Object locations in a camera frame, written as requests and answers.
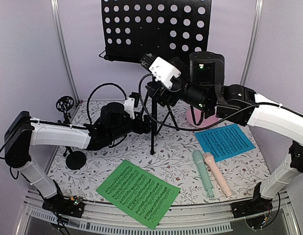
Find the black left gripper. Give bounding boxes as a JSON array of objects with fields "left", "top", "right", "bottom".
[{"left": 109, "top": 112, "right": 157, "bottom": 142}]

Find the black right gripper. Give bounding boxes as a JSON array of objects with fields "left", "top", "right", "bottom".
[{"left": 144, "top": 56, "right": 211, "bottom": 114}]

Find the black shock-mount tripod stand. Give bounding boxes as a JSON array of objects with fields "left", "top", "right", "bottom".
[{"left": 56, "top": 95, "right": 74, "bottom": 124}]

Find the black round-base mic stand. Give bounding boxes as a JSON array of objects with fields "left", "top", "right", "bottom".
[{"left": 63, "top": 146, "right": 87, "bottom": 170}]

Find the blue sheet music paper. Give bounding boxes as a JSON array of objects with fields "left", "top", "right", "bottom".
[{"left": 195, "top": 124, "right": 255, "bottom": 162}]

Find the teal toy microphone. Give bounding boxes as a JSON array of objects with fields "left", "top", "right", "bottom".
[{"left": 192, "top": 150, "right": 214, "bottom": 198}]

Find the pink toy microphone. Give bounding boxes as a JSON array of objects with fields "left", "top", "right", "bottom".
[{"left": 203, "top": 152, "right": 232, "bottom": 197}]

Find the green sheet music paper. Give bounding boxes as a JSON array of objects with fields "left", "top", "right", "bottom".
[{"left": 96, "top": 160, "right": 180, "bottom": 230}]

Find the black music stand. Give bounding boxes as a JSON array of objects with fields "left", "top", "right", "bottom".
[{"left": 98, "top": 0, "right": 212, "bottom": 156}]

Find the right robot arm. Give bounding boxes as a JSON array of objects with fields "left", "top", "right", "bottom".
[{"left": 246, "top": 50, "right": 303, "bottom": 170}]

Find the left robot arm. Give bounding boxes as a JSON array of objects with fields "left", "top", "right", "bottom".
[{"left": 0, "top": 92, "right": 151, "bottom": 218}]

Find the pink plate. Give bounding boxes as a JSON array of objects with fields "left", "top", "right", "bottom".
[{"left": 186, "top": 108, "right": 220, "bottom": 128}]

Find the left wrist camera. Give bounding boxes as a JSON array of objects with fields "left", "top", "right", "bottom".
[{"left": 124, "top": 92, "right": 140, "bottom": 119}]

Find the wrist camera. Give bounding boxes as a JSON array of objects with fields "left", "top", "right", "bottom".
[
  {"left": 124, "top": 92, "right": 140, "bottom": 119},
  {"left": 140, "top": 53, "right": 181, "bottom": 90}
]

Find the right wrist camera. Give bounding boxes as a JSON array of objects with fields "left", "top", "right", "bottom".
[{"left": 140, "top": 53, "right": 181, "bottom": 90}]

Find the aluminium front rail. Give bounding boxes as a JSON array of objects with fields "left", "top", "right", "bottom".
[{"left": 16, "top": 190, "right": 303, "bottom": 235}]

